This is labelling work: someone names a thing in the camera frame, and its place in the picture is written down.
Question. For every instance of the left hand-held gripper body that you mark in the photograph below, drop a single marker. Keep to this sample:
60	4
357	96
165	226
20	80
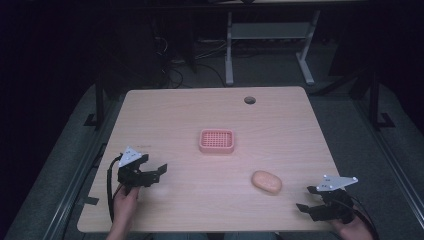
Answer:
130	175

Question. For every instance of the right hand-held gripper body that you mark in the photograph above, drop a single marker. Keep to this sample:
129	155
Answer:
335	200

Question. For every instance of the pink soap dish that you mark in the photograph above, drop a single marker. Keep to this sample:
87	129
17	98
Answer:
216	141

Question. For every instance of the person's left hand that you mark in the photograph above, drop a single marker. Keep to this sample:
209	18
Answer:
125	205

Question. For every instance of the person's right hand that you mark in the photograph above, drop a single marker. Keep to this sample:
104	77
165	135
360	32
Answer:
353	230

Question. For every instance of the black metal stand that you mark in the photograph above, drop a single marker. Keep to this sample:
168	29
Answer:
375	103
99	103

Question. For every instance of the metal floor rail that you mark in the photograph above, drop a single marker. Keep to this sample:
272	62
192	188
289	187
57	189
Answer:
76	180
390	156

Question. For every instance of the white metal desk frame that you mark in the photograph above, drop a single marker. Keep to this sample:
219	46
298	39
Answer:
266	31

